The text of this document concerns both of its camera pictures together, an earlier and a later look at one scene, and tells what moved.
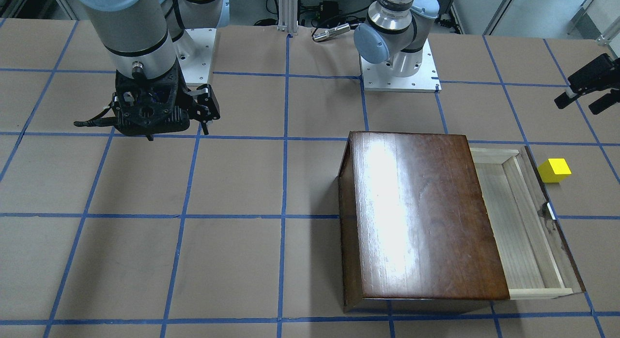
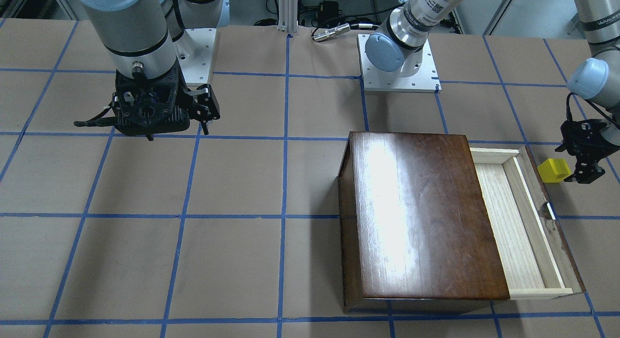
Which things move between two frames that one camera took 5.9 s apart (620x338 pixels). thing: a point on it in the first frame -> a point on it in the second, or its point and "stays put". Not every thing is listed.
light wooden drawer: (536, 259) stays put
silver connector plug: (338, 30) stays put
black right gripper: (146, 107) stays put
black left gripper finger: (602, 74) -> (584, 138)
